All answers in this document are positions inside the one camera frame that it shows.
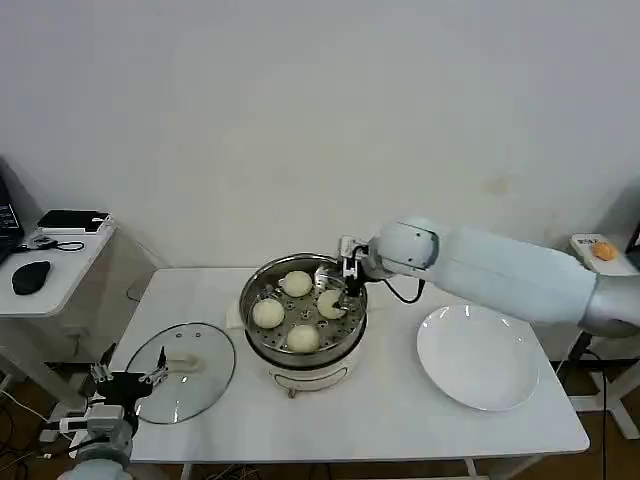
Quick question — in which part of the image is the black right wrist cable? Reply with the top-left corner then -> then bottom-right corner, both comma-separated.
380,277 -> 427,305

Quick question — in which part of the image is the white desk with black leg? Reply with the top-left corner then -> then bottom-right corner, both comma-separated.
555,232 -> 640,442

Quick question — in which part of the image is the white steamed bun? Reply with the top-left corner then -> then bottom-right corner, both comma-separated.
317,289 -> 347,320
251,298 -> 287,330
283,270 -> 315,300
285,324 -> 321,354

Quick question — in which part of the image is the black hanging cable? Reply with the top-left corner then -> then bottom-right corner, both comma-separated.
552,329 -> 640,480

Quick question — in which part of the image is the white rectangular table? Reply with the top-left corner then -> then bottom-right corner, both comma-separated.
68,265 -> 591,480

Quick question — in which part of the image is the black computer mouse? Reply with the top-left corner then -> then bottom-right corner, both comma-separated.
11,260 -> 53,296

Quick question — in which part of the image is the white floor cable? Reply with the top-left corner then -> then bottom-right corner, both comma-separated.
0,389 -> 56,426

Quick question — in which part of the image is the black lanyard cable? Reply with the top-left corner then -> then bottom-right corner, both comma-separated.
18,237 -> 86,254

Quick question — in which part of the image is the white electric pot base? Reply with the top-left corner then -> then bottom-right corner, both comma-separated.
243,310 -> 369,401

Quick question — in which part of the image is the white round plate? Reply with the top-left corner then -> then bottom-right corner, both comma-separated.
416,304 -> 542,413

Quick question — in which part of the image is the perforated steel steamer basket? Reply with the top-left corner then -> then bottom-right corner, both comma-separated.
238,253 -> 369,356

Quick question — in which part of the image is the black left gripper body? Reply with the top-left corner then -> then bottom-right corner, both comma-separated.
95,371 -> 152,409

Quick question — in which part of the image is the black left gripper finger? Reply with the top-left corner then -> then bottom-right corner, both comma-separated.
140,345 -> 169,387
90,342 -> 118,384

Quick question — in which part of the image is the black and white flat box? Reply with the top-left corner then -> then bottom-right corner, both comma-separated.
36,209 -> 113,235

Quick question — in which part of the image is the round glass lid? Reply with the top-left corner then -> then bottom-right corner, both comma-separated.
123,321 -> 237,426

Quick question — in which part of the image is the white side desk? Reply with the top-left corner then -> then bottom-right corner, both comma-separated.
0,219 -> 119,409

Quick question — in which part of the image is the black laptop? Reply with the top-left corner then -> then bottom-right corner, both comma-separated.
0,157 -> 26,266

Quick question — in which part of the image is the black monitor edge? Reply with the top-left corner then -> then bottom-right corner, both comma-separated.
624,215 -> 640,272

